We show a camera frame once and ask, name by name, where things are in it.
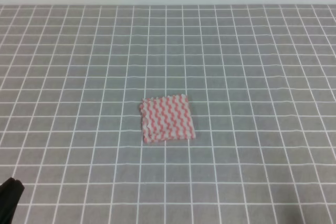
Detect pink wavy striped towel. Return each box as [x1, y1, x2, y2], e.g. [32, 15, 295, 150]
[140, 94, 196, 143]

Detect grey grid tablecloth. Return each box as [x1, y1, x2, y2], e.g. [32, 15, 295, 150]
[1, 5, 335, 223]

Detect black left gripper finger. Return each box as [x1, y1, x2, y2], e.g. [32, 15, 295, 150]
[0, 177, 25, 224]

